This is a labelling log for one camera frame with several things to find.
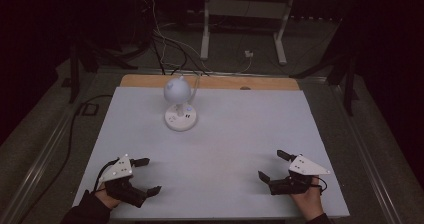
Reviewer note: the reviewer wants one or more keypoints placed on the white metal stand frame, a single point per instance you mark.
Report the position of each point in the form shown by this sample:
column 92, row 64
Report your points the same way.
column 245, row 17

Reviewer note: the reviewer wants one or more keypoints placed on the metal floor rail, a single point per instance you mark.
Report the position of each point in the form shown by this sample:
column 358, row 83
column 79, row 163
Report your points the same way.
column 366, row 150
column 40, row 164

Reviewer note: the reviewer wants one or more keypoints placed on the pale grey table mat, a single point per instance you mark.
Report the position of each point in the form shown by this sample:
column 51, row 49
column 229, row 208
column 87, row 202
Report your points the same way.
column 213, row 157

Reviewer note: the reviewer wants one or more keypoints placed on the person's right hand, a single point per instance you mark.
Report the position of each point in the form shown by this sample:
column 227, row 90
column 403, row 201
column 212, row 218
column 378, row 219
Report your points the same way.
column 308, row 200

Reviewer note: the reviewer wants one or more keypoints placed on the white plug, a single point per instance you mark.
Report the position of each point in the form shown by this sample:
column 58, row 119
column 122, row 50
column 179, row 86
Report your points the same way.
column 248, row 54

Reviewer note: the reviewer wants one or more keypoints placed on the black rectangular floor bracket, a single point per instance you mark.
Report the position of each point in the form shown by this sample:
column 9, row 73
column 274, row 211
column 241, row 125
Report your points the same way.
column 90, row 109

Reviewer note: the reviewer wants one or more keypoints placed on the black stand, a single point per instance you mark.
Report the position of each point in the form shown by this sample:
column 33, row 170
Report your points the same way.
column 349, row 87
column 74, row 74

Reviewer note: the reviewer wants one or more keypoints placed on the white round-head desk lamp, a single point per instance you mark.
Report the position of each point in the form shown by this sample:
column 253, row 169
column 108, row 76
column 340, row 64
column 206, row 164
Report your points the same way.
column 178, row 101

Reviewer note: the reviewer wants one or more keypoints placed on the person's left hand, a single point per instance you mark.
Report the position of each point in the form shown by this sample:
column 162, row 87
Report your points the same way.
column 108, row 197

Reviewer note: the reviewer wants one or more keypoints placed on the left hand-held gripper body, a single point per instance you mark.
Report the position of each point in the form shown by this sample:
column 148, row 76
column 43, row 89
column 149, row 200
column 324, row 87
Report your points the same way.
column 122, row 183

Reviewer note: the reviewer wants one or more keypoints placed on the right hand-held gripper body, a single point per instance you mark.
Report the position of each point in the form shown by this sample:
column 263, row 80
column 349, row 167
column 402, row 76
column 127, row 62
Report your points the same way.
column 296, row 177

